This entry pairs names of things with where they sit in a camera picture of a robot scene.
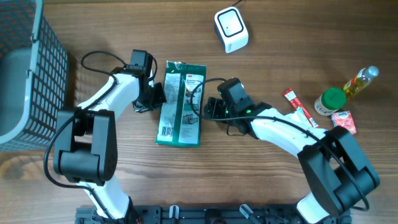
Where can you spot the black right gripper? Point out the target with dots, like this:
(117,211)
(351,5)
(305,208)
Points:
(212,108)

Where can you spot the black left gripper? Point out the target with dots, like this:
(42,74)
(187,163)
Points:
(161,99)

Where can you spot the green gloves package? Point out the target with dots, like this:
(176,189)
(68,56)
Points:
(178,124)

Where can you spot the red white stick sachet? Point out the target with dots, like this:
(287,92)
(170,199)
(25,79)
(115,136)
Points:
(297,104)

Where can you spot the green white round can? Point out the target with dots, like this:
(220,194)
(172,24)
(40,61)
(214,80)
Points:
(330,101)

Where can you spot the yellow liquid glass bottle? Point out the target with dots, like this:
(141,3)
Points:
(360,81)

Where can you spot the light green wipes pack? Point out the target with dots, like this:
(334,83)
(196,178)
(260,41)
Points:
(299,116)

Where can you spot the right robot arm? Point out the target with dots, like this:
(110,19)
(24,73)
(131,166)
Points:
(337,170)

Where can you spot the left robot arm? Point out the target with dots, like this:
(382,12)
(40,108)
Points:
(85,143)

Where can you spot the white barcode scanner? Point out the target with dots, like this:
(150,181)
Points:
(231,29)

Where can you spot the grey plastic mesh basket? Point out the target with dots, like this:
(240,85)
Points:
(34,76)

